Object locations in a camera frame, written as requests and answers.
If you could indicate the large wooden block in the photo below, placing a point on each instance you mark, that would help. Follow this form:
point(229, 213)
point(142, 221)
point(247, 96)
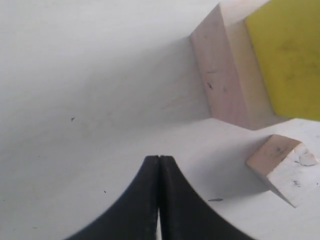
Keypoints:
point(229, 69)

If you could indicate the yellow cube block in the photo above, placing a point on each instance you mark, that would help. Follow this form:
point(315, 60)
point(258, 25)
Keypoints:
point(285, 35)

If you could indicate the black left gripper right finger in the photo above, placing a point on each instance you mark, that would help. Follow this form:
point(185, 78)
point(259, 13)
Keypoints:
point(184, 215)

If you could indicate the small wooden cube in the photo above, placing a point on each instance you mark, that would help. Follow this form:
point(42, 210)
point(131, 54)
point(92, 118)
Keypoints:
point(288, 168)

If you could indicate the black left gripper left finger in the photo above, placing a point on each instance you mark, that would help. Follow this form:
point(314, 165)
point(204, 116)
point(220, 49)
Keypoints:
point(134, 215)

